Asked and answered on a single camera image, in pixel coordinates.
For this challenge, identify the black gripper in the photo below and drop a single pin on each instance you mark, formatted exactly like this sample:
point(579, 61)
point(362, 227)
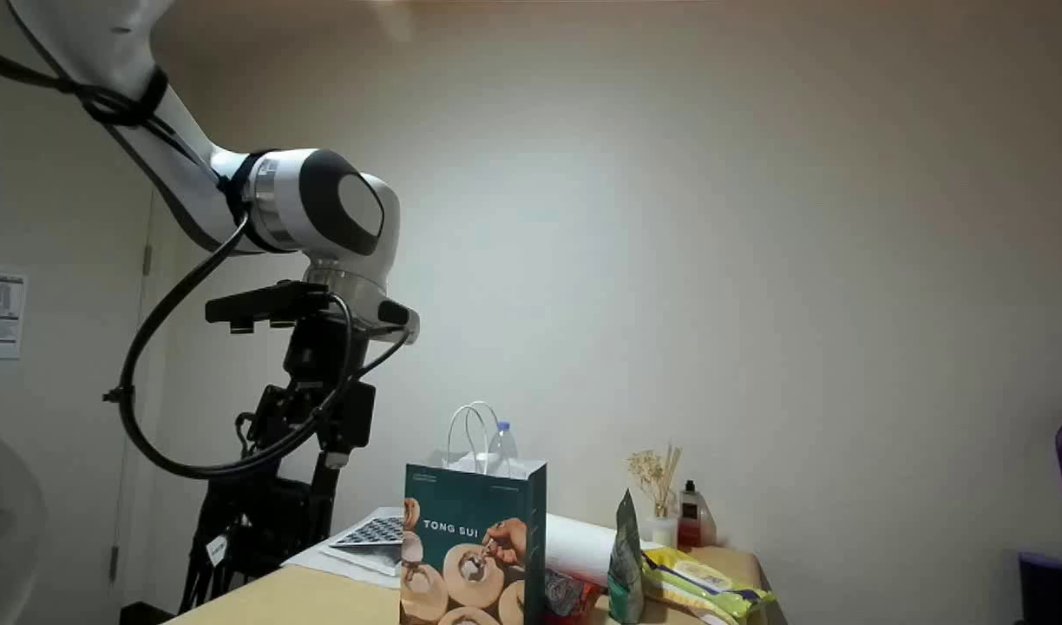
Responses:
point(318, 348)

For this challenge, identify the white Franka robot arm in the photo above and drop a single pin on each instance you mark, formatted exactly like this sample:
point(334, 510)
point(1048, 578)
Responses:
point(324, 201)

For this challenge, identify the teal donut print gift bag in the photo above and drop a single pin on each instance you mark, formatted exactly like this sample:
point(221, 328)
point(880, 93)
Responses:
point(473, 523)

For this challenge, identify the black tripod stand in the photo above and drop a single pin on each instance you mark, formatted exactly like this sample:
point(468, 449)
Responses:
point(254, 531)

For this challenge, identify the white keyboard with dark keys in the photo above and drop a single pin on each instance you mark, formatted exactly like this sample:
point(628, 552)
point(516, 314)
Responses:
point(375, 531)

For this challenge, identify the clear plastic water bottle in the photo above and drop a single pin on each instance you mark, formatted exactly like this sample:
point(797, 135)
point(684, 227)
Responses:
point(503, 447)

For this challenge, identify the white reed diffuser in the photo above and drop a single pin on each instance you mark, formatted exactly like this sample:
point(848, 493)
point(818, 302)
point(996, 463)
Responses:
point(660, 525)

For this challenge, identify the small red bottle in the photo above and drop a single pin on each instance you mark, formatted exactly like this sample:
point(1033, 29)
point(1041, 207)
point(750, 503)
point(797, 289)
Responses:
point(693, 525)

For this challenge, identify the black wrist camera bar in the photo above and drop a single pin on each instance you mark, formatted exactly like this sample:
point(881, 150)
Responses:
point(266, 302)

